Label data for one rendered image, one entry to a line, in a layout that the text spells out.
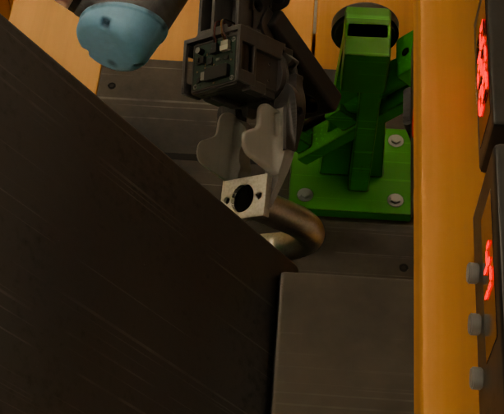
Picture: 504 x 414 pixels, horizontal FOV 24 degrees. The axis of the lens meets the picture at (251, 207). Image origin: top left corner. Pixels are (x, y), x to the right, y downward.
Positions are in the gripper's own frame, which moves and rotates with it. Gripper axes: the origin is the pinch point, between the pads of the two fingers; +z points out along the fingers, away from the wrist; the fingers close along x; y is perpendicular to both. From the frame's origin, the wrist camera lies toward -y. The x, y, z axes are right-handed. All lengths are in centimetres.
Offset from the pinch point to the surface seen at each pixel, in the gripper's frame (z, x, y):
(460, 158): 5.8, 33.2, 18.4
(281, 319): 11.9, 5.9, 2.8
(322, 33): -36, -27, -42
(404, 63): -19.5, 0.7, -21.8
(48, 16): -36, -54, -15
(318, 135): -15.4, -15.2, -26.9
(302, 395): 18.3, 8.9, 3.3
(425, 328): 16.9, 33.9, 23.0
